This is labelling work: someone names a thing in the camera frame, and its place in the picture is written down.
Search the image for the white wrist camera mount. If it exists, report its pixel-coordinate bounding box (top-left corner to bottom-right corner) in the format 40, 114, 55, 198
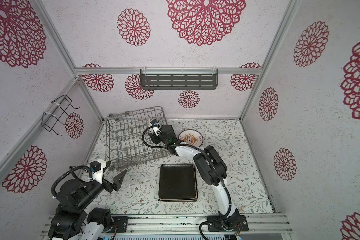
150, 119, 161, 136
89, 159, 106, 184

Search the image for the white round plate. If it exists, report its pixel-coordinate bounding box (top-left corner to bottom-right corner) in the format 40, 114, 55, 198
181, 142, 203, 148
179, 129, 204, 144

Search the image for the aluminium mounting rail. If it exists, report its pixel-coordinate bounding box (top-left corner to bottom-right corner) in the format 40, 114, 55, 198
41, 213, 294, 236

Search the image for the white square plate black rim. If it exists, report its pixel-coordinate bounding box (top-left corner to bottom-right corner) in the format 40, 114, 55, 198
158, 193, 198, 202

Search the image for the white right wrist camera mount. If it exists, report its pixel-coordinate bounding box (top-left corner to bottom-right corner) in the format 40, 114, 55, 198
150, 119, 161, 136

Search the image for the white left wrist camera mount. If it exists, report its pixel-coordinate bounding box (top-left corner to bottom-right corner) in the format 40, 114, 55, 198
89, 159, 106, 184

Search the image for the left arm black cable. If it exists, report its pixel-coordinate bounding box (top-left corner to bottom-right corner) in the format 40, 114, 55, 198
50, 165, 94, 199

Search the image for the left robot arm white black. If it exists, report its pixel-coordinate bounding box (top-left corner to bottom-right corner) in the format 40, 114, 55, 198
48, 160, 129, 240

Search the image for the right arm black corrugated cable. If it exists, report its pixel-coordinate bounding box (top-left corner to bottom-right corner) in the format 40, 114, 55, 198
141, 124, 233, 240

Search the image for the floral patterned rectangular plate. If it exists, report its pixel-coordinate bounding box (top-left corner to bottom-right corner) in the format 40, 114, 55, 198
158, 196, 198, 202

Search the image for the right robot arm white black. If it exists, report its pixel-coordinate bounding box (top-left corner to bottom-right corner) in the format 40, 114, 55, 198
142, 121, 240, 229

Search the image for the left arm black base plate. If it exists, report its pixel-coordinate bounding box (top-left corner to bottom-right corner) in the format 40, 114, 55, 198
84, 215, 129, 234

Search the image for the grey slotted wall shelf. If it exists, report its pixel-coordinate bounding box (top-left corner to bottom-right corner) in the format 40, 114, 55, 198
140, 69, 219, 90

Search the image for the grey wire dish rack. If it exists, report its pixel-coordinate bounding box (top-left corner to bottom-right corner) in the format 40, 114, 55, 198
105, 106, 169, 171

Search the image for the black wire wall holder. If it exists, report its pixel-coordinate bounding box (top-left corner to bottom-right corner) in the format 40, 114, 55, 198
41, 95, 79, 136

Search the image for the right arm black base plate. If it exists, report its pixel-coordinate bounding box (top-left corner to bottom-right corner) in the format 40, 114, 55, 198
208, 215, 249, 232

